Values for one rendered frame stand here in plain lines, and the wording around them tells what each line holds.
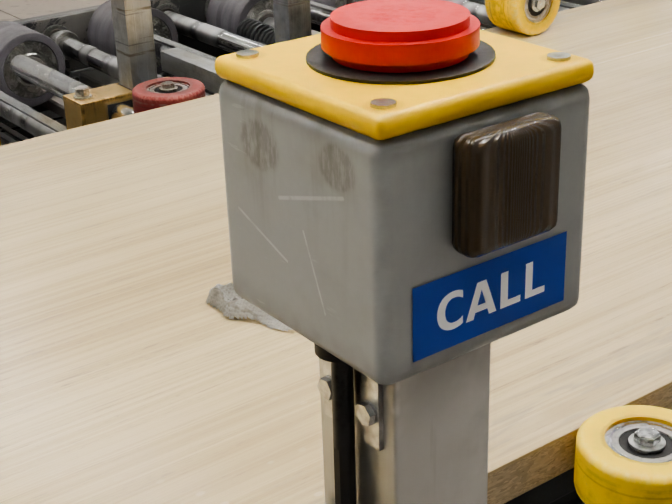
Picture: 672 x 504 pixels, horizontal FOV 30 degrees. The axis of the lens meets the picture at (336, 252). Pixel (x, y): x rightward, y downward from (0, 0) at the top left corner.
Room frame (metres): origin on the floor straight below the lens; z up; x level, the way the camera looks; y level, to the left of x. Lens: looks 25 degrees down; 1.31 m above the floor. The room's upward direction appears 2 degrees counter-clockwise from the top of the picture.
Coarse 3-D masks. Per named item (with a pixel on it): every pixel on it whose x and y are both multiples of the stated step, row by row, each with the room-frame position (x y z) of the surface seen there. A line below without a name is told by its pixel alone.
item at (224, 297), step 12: (216, 288) 0.81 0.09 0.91; (228, 288) 0.81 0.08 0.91; (216, 300) 0.80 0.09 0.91; (228, 300) 0.80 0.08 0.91; (240, 300) 0.79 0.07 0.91; (228, 312) 0.79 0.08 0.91; (240, 312) 0.78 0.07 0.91; (252, 312) 0.78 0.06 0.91; (264, 312) 0.78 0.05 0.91; (276, 324) 0.77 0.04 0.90
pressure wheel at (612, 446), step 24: (624, 408) 0.64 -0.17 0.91; (648, 408) 0.64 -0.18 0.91; (600, 432) 0.61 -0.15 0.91; (624, 432) 0.62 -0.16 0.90; (648, 432) 0.61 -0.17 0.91; (576, 456) 0.61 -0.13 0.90; (600, 456) 0.59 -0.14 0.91; (624, 456) 0.59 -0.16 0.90; (648, 456) 0.59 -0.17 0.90; (576, 480) 0.60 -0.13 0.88; (600, 480) 0.58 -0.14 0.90; (624, 480) 0.57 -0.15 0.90; (648, 480) 0.57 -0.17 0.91
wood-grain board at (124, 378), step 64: (640, 0) 1.67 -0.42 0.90; (640, 64) 1.37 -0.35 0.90; (128, 128) 1.21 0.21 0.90; (192, 128) 1.20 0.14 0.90; (640, 128) 1.16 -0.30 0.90; (0, 192) 1.05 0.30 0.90; (64, 192) 1.04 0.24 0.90; (128, 192) 1.03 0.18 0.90; (192, 192) 1.03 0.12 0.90; (640, 192) 0.99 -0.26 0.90; (0, 256) 0.91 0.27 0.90; (64, 256) 0.90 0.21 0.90; (128, 256) 0.90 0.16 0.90; (192, 256) 0.89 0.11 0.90; (640, 256) 0.86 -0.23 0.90; (0, 320) 0.80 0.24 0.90; (64, 320) 0.79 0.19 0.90; (128, 320) 0.79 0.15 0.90; (192, 320) 0.79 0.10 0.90; (576, 320) 0.76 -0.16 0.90; (640, 320) 0.76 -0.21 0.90; (0, 384) 0.70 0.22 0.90; (64, 384) 0.70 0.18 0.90; (128, 384) 0.70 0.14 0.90; (192, 384) 0.70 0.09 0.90; (256, 384) 0.69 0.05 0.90; (512, 384) 0.68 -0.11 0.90; (576, 384) 0.68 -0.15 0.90; (640, 384) 0.68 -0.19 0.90; (0, 448) 0.63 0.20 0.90; (64, 448) 0.63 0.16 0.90; (128, 448) 0.62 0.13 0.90; (192, 448) 0.62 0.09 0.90; (256, 448) 0.62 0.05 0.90; (320, 448) 0.62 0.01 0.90; (512, 448) 0.61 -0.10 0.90
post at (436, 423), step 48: (336, 384) 0.29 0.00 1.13; (432, 384) 0.29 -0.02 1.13; (480, 384) 0.30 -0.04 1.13; (336, 432) 0.30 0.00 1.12; (384, 432) 0.29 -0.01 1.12; (432, 432) 0.29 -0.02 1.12; (480, 432) 0.30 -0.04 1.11; (336, 480) 0.30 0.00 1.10; (384, 480) 0.29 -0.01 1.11; (432, 480) 0.29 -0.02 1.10; (480, 480) 0.30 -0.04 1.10
